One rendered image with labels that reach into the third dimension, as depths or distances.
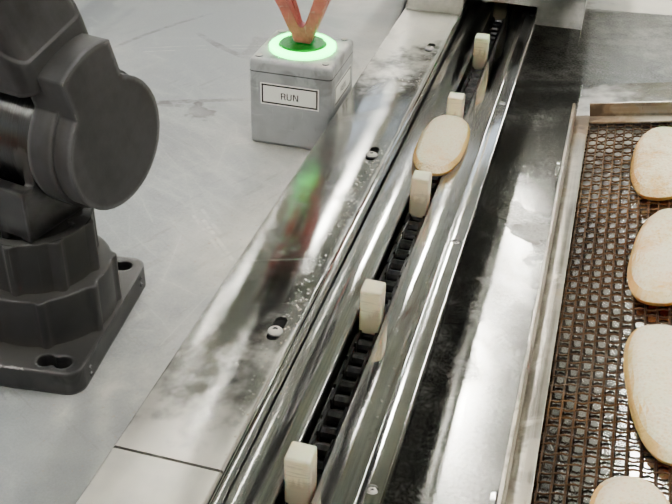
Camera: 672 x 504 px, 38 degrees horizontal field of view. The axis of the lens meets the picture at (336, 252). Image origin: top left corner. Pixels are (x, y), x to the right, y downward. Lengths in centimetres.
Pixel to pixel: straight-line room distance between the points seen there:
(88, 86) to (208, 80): 43
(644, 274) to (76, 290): 32
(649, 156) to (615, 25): 50
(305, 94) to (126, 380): 31
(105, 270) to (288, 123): 27
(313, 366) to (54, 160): 18
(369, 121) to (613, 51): 38
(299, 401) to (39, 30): 23
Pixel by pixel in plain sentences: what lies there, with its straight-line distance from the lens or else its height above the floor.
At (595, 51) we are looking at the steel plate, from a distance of 107.
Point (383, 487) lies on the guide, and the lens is 46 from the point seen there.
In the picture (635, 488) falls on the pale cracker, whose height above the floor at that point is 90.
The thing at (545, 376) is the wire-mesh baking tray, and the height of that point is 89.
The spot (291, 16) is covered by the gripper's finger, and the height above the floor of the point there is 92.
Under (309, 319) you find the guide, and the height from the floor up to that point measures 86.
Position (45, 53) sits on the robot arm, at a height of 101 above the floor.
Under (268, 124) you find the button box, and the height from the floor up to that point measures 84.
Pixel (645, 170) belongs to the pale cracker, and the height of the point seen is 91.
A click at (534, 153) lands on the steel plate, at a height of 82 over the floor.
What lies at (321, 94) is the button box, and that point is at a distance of 79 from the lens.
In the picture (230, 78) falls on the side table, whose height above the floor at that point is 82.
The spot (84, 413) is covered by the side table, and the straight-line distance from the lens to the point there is 57.
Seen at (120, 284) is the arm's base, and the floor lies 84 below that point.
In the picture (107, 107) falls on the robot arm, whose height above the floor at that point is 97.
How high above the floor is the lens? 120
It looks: 34 degrees down
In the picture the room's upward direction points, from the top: 2 degrees clockwise
